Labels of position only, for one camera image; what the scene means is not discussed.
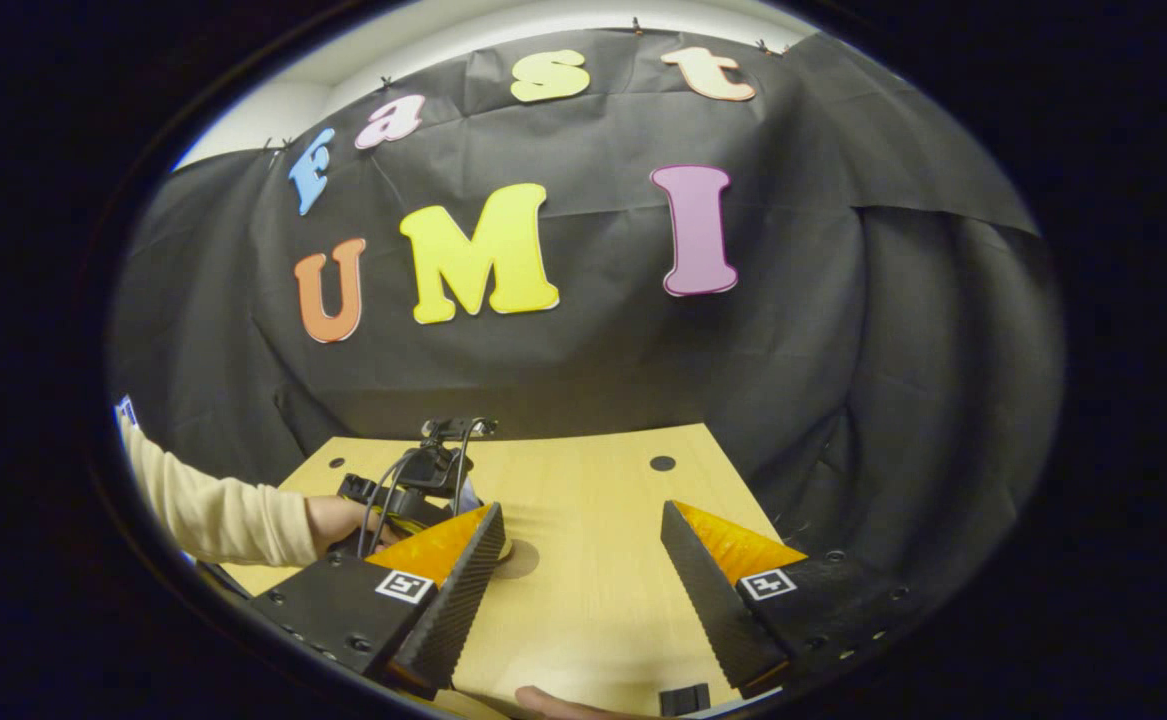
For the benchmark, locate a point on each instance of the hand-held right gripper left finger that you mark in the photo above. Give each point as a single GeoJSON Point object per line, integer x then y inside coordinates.
{"type": "Point", "coordinates": [453, 600]}

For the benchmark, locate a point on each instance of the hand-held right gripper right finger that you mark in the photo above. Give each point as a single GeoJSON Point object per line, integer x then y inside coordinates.
{"type": "Point", "coordinates": [708, 600]}

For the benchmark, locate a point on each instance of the round brown coaster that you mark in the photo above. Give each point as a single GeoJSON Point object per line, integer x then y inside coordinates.
{"type": "Point", "coordinates": [523, 562]}

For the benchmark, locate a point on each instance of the wooden desktop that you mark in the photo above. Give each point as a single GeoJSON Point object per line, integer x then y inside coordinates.
{"type": "Point", "coordinates": [583, 600]}

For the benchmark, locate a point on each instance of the black backdrop cloth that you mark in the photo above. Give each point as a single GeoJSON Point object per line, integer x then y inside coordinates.
{"type": "Point", "coordinates": [593, 360]}

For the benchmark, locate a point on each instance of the white printed panel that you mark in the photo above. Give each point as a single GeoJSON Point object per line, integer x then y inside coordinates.
{"type": "Point", "coordinates": [127, 410]}

